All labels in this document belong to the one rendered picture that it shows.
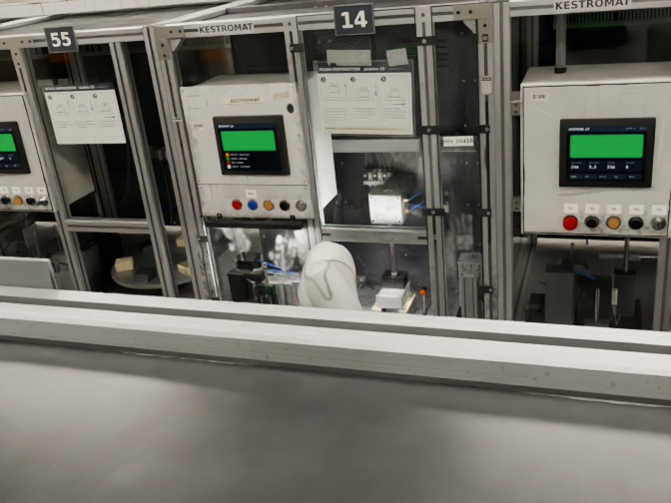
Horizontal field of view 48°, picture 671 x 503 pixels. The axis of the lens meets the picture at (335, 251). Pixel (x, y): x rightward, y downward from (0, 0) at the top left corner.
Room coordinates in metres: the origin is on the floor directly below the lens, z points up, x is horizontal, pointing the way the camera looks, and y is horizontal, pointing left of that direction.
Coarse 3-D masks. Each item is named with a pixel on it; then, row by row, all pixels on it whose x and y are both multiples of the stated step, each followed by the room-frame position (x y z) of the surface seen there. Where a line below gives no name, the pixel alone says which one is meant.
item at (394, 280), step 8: (392, 248) 2.48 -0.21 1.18; (392, 256) 2.48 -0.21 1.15; (392, 264) 2.48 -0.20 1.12; (384, 272) 2.51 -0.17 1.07; (392, 272) 2.48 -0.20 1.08; (400, 272) 2.49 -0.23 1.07; (384, 280) 2.47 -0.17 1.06; (392, 280) 2.46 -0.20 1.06; (400, 280) 2.45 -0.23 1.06; (400, 288) 2.45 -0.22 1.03
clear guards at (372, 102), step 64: (320, 64) 2.33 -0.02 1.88; (384, 64) 2.26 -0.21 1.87; (448, 64) 2.19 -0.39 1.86; (320, 128) 2.34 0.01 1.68; (384, 128) 2.27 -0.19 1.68; (448, 128) 2.19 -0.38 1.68; (320, 192) 2.35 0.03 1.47; (384, 192) 2.27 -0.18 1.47; (448, 192) 2.20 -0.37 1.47; (256, 256) 2.45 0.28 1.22; (448, 256) 2.20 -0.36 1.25
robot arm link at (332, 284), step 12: (312, 264) 1.72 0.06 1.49; (324, 264) 1.70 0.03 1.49; (336, 264) 1.75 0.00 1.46; (312, 276) 1.68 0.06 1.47; (324, 276) 1.68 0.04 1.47; (336, 276) 1.68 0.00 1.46; (348, 276) 1.73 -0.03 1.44; (312, 288) 1.68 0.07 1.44; (324, 288) 1.67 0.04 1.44; (336, 288) 1.67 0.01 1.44; (348, 288) 1.69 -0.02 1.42; (312, 300) 1.68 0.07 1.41; (324, 300) 1.66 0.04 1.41; (336, 300) 1.66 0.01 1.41; (348, 300) 1.67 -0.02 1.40
